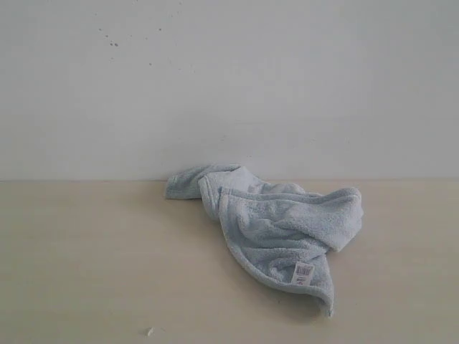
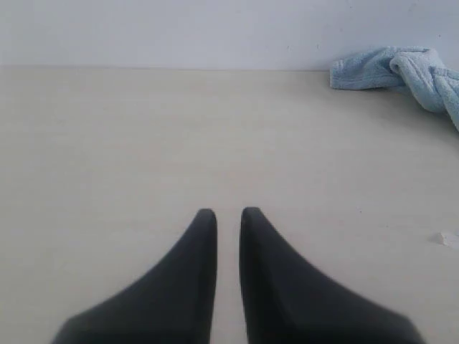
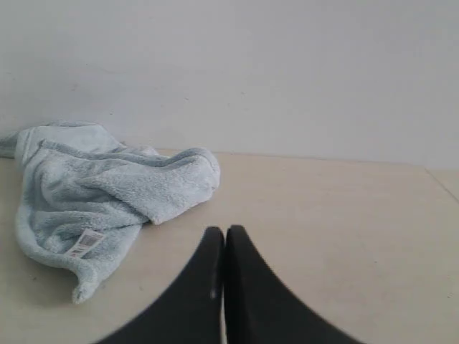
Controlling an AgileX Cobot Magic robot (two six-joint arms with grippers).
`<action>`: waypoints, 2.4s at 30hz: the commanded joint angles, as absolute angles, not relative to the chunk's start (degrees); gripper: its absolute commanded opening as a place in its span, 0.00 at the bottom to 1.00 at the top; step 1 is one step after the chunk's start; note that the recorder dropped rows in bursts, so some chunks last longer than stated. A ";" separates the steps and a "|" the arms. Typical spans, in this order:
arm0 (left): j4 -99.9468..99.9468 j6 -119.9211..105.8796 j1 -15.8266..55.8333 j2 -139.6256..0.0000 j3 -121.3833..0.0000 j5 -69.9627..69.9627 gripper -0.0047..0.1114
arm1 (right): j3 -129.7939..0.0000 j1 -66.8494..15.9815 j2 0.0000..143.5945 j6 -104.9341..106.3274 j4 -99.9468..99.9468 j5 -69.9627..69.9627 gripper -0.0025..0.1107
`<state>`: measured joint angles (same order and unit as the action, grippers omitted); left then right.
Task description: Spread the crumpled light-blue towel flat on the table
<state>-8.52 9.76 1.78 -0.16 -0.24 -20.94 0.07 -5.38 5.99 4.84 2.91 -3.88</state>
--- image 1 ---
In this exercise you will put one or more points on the light blue fluffy towel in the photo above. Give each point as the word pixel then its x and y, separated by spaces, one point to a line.
pixel 278 233

